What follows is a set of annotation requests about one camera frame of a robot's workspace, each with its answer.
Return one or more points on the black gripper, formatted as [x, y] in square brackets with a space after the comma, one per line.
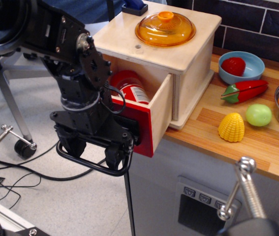
[95, 122]

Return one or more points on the red drawer with black handle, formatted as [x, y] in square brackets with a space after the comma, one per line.
[147, 123]

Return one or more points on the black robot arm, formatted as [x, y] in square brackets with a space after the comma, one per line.
[62, 42]

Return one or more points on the red can in drawer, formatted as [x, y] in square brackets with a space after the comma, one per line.
[128, 83]

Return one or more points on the wooden box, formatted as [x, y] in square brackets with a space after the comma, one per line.
[188, 62]

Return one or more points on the grey cabinet with panel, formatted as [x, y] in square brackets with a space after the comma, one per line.
[176, 192]

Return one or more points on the grey office chair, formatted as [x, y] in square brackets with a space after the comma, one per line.
[18, 67]

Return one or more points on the person in blue jeans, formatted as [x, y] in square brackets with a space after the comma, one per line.
[88, 11]

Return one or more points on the yellow toy corn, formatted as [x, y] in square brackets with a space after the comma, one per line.
[232, 128]

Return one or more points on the orange glass lid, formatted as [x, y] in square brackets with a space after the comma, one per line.
[165, 29]

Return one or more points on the red toy chili pepper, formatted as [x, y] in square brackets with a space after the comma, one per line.
[242, 91]

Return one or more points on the red toy strawberry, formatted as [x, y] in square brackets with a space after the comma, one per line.
[234, 65]

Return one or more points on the green toy apple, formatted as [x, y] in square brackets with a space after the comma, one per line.
[258, 115]

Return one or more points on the light blue bowl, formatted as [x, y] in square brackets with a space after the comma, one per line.
[253, 70]

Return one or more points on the aluminium frame rail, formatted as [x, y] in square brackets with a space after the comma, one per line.
[12, 224]

